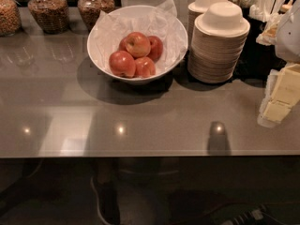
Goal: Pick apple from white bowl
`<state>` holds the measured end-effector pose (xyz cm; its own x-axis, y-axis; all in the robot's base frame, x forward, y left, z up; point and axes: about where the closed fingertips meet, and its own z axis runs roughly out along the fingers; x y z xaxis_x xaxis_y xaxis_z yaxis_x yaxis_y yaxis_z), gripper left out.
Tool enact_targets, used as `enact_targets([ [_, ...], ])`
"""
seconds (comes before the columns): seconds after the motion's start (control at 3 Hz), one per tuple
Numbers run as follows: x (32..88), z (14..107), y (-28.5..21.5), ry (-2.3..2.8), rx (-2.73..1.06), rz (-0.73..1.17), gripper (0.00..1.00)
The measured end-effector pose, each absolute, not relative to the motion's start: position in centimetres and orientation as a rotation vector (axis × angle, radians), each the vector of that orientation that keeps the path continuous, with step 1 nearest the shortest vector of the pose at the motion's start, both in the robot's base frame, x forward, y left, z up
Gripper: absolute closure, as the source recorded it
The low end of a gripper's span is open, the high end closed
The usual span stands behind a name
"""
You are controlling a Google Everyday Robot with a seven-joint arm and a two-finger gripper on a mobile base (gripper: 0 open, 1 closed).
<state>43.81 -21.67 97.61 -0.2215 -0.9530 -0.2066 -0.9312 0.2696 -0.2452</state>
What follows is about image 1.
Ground right glass cereal jar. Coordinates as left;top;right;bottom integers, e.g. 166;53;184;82
77;0;115;30

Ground front stack paper bowls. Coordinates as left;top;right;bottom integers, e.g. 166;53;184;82
187;1;250;83

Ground rear stack paper bowls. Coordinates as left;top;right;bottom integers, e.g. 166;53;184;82
187;0;227;44

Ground middle glass cereal jar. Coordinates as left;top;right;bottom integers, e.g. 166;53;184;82
27;0;69;34

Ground white ceramic bowl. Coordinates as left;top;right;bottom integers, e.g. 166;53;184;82
86;5;189;86

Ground black cutlery holder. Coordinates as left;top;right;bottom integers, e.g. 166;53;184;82
233;8;285;80

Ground left glass cereal jar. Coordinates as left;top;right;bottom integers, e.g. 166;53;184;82
0;0;22;37

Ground stack paper bowls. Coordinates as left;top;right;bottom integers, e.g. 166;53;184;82
187;1;250;83
187;0;227;44

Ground hidden rear red apple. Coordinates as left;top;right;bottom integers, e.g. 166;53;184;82
118;37;127;51

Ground white plastic cutlery bunch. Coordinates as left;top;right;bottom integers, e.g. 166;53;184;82
229;0;294;46

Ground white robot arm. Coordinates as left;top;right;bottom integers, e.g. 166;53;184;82
257;0;300;128

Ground glass cereal jar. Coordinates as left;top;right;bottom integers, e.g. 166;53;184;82
0;0;22;37
27;0;69;34
77;0;115;30

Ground white paper bowl liner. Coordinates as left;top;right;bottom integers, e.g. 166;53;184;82
92;0;188;76

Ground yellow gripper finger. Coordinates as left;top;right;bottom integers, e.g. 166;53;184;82
257;63;300;128

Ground black shoe white sole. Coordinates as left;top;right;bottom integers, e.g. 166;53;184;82
91;177;120;225

